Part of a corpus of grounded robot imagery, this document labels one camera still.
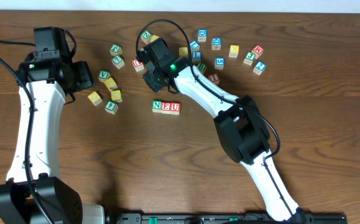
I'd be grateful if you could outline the green N block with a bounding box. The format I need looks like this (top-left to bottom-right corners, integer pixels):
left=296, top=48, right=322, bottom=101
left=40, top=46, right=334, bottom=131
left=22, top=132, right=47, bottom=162
left=152, top=100, right=162, bottom=113

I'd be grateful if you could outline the red E block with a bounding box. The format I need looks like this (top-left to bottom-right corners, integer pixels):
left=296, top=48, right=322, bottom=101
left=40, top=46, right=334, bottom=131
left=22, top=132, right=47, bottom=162
left=161, top=102, right=171, bottom=114

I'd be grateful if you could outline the red u block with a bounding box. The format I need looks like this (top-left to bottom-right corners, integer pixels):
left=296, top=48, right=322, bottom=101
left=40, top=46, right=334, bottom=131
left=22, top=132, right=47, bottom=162
left=170, top=102, right=181, bottom=115
left=132, top=59, right=144, bottom=72

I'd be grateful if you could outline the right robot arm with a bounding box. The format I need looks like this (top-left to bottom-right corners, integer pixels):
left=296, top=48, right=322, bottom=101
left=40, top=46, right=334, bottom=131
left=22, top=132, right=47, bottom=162
left=136, top=38, right=306, bottom=223

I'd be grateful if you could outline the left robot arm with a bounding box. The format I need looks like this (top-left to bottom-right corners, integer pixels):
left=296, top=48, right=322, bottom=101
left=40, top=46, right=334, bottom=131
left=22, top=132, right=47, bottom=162
left=0, top=27, right=95, bottom=223

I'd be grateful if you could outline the green V block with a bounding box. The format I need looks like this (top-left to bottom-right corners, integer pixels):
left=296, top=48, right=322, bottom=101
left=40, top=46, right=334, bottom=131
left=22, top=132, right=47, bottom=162
left=98, top=70, right=111, bottom=82

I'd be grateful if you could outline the yellow G block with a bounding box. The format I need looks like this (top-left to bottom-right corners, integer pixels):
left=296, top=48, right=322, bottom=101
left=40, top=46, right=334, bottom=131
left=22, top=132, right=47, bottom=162
left=88, top=91, right=103, bottom=106

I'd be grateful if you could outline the yellow K block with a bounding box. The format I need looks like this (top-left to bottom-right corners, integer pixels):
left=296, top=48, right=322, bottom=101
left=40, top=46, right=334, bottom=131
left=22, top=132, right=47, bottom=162
left=104, top=77, right=118, bottom=91

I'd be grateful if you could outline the yellow O block left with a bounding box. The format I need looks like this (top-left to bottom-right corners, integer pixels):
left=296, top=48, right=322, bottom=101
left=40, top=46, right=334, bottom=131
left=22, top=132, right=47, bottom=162
left=111, top=90, right=122, bottom=102

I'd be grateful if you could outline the green 7 block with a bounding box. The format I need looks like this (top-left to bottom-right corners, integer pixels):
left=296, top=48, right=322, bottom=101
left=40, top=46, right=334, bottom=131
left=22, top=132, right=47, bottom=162
left=111, top=55, right=125, bottom=69

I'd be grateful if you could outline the green 4 block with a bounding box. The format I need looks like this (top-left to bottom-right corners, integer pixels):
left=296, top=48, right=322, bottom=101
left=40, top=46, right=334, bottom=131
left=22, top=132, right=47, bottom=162
left=104, top=100, right=118, bottom=114

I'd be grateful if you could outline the yellow S block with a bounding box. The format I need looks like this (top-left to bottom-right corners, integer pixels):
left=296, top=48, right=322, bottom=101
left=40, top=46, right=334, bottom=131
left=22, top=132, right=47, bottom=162
left=178, top=47, right=188, bottom=58

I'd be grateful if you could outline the green J block left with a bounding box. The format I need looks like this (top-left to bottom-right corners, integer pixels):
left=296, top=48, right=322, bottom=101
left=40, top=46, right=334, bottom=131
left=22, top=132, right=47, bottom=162
left=109, top=44, right=122, bottom=56

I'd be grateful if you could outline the yellow block beside Z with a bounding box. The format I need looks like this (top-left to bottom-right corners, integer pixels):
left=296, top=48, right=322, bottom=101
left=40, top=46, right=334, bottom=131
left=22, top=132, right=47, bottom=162
left=150, top=35, right=160, bottom=42

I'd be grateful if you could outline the green Z block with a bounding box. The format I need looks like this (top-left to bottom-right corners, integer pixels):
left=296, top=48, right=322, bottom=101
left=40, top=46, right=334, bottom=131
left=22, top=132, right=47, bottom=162
left=141, top=30, right=153, bottom=45

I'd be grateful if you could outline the green B block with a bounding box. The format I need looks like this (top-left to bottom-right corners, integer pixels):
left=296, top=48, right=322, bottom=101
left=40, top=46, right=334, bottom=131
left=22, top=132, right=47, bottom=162
left=197, top=62, right=207, bottom=74

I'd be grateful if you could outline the blue L block lower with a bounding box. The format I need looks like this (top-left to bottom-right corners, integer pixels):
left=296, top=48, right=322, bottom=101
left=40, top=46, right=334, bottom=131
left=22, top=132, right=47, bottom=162
left=192, top=51, right=202, bottom=64

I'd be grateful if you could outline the blue l block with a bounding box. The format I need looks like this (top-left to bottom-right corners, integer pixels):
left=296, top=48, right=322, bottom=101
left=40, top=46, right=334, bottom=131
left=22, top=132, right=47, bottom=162
left=190, top=40, right=200, bottom=52
left=192, top=51, right=202, bottom=64

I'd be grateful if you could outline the blue L block upper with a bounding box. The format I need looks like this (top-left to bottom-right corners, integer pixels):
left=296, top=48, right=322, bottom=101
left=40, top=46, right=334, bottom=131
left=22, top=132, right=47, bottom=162
left=190, top=40, right=200, bottom=52

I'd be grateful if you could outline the red I block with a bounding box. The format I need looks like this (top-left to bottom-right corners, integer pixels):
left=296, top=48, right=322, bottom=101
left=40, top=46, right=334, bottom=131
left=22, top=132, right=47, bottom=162
left=208, top=73, right=220, bottom=85

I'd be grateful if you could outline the blue D block top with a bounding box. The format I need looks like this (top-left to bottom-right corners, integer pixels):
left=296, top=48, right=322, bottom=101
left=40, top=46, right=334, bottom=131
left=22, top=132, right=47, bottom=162
left=197, top=29, right=208, bottom=42

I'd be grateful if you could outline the blue d block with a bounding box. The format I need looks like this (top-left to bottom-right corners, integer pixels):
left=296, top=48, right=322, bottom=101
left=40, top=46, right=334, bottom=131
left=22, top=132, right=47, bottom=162
left=197, top=29, right=208, bottom=42
left=211, top=37, right=222, bottom=50

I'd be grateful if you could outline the blue S block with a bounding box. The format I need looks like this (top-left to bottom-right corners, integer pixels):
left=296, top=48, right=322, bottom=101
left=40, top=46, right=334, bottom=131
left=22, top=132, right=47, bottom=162
left=215, top=57, right=225, bottom=70

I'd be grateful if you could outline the blue D block right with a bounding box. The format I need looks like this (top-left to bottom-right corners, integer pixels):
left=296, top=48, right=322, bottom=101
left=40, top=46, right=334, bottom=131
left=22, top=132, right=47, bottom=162
left=211, top=37, right=222, bottom=50

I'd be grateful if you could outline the yellow block right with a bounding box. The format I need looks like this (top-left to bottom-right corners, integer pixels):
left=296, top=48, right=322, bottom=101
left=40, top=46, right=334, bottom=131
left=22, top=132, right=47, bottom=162
left=229, top=45, right=239, bottom=58

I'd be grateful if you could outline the red M block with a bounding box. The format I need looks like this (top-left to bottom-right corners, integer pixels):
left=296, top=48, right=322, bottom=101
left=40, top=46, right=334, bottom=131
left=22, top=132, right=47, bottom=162
left=252, top=45, right=264, bottom=59

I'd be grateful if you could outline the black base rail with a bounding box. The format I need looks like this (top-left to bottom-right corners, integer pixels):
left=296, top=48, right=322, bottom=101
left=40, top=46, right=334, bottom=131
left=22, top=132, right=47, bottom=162
left=83, top=212, right=348, bottom=224

